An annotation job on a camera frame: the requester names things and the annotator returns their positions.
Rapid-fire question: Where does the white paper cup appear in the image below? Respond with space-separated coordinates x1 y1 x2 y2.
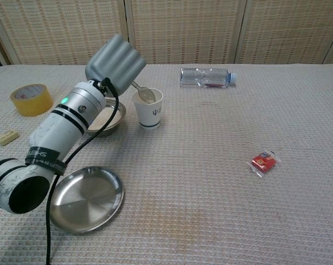
132 87 164 131

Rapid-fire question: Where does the clear plastic water bottle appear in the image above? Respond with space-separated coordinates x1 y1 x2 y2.
179 67 238 89

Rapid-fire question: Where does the black velcro strap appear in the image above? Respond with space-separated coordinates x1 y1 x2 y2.
24 146 67 176

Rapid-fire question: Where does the white woven table cloth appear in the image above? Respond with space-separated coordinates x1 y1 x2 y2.
0 63 333 265

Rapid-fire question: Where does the small beige block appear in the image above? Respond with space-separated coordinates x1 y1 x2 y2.
0 130 20 146

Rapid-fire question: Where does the flat steel plate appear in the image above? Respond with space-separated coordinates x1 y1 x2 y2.
49 166 125 236

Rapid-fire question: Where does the bamboo folding screen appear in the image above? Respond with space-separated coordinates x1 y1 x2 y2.
0 0 333 66

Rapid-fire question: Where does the metal spoon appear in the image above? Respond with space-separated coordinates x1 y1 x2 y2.
131 81 157 104

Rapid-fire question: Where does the red snack packet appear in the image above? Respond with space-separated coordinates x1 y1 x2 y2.
246 149 282 178

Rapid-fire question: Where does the steel bowl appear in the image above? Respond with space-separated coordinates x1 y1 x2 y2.
85 97 127 137

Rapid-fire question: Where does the left robot hand grey black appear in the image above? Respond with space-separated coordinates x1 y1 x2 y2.
85 34 146 97

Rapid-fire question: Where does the yellow packing tape roll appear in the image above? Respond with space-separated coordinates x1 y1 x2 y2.
9 83 55 117

